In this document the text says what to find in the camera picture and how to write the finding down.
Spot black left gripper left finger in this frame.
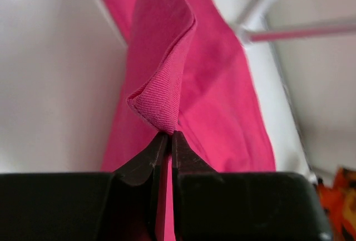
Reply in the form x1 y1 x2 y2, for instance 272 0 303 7
111 134 169 240

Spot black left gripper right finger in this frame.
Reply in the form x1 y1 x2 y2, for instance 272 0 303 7
172 131 219 240

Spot pink trousers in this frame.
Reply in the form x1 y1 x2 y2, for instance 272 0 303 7
102 0 276 240

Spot orange camouflage shorts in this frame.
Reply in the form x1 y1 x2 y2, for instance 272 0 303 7
316 168 355 240

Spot white clothes rack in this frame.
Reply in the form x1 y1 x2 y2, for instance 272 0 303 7
233 0 356 44

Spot aluminium table edge rail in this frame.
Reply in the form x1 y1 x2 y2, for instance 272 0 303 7
265 18 318 180

